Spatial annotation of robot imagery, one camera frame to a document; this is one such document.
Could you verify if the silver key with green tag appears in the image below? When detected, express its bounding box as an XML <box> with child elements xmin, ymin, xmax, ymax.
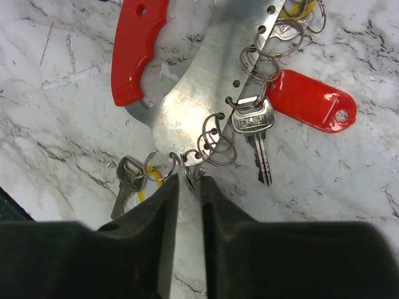
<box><xmin>111</xmin><ymin>156</ymin><xmax>146</xmax><ymax>220</ymax></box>

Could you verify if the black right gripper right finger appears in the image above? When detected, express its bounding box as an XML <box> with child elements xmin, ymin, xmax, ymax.
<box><xmin>199</xmin><ymin>176</ymin><xmax>398</xmax><ymax>298</ymax></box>

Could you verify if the yellow plastic key tag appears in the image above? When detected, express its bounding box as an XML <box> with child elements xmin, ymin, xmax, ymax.
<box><xmin>136</xmin><ymin>166</ymin><xmax>163</xmax><ymax>204</ymax></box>

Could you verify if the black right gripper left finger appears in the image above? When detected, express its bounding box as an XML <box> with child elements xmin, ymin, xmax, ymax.
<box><xmin>1</xmin><ymin>175</ymin><xmax>180</xmax><ymax>298</ymax></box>

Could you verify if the metal key organizer red handle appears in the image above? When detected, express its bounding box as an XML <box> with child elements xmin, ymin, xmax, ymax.
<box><xmin>111</xmin><ymin>0</ymin><xmax>305</xmax><ymax>191</ymax></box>

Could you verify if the red plastic key tag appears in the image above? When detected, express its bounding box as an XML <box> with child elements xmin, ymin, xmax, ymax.
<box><xmin>266</xmin><ymin>70</ymin><xmax>357</xmax><ymax>133</ymax></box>

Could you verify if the silver key on ring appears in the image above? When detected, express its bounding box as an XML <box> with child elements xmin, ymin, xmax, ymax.
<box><xmin>231</xmin><ymin>97</ymin><xmax>275</xmax><ymax>186</ymax></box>

